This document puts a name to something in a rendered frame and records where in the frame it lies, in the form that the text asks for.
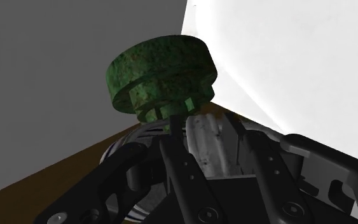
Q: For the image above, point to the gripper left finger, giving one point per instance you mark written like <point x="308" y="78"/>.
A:
<point x="185" y="173"/>

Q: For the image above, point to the grey bottle with green cap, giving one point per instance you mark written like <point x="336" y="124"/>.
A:
<point x="160" y="65"/>

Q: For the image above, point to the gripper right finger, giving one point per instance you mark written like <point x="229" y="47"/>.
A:
<point x="271" y="173"/>

